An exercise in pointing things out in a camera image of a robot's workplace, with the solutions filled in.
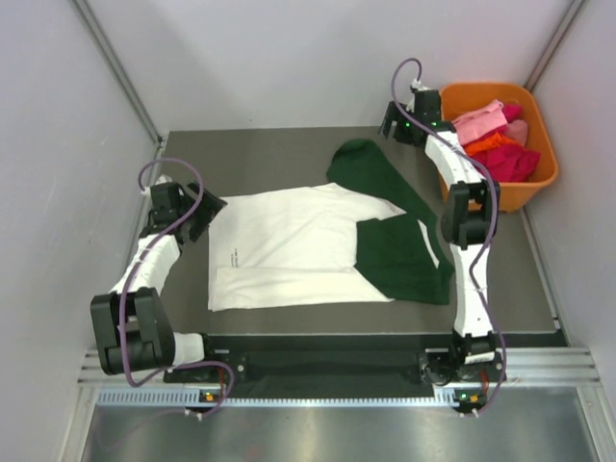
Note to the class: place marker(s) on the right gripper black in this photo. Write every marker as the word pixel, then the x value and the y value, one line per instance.
pixel 393 115

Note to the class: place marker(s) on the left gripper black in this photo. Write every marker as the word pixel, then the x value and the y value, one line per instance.
pixel 208 210

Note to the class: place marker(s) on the white and green t shirt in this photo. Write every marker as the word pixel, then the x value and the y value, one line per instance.
pixel 363 236

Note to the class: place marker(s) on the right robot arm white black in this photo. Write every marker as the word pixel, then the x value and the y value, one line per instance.
pixel 468 224

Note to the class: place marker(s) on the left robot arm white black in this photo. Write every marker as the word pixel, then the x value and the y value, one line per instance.
pixel 130 319

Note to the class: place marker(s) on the pink t shirt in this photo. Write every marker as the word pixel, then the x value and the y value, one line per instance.
pixel 474 125

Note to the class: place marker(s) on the orange t shirt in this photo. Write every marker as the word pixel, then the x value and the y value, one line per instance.
pixel 486 143

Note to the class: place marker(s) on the orange plastic laundry basket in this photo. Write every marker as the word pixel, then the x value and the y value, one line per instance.
pixel 460 98

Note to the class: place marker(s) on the red t shirt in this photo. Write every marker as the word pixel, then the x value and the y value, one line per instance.
pixel 512 162

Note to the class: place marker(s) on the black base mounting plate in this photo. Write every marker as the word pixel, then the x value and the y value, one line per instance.
pixel 326 366

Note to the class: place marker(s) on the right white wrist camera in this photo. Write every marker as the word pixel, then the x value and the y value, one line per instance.
pixel 417 86

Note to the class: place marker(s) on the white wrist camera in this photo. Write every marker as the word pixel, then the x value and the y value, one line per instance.
pixel 417 86
pixel 162 180

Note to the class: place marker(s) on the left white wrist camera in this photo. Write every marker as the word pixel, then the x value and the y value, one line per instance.
pixel 162 180

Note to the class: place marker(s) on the grey slotted cable duct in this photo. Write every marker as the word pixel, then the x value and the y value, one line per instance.
pixel 196 398

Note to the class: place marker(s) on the aluminium frame rail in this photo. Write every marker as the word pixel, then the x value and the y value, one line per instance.
pixel 541 367

